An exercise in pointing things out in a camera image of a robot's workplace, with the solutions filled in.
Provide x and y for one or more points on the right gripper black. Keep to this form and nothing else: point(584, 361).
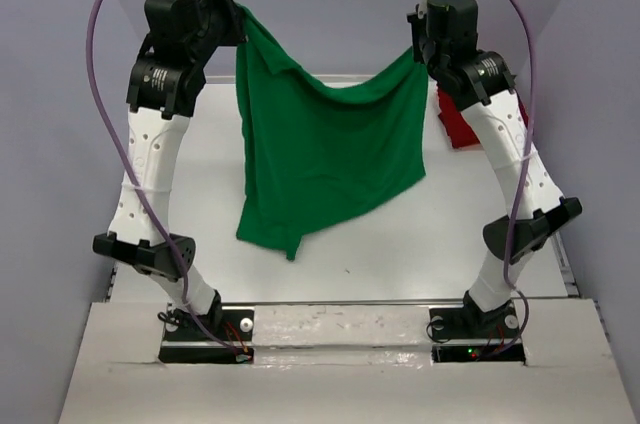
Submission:
point(420, 26)

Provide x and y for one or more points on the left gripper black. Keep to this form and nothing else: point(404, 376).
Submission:
point(231, 10)

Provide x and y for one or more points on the green t-shirt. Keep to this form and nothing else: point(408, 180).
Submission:
point(317, 156)

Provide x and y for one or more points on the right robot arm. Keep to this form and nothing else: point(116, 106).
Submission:
point(482, 89)

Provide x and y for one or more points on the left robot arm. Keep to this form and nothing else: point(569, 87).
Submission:
point(165, 82)

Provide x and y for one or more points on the folded red t-shirt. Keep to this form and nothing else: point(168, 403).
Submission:
point(460, 124)

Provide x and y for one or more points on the aluminium rail right edge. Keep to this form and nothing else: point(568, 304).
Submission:
point(565, 268)

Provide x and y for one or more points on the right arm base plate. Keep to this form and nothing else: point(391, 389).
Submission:
point(457, 342)

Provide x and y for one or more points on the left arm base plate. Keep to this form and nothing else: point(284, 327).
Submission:
point(183, 342)

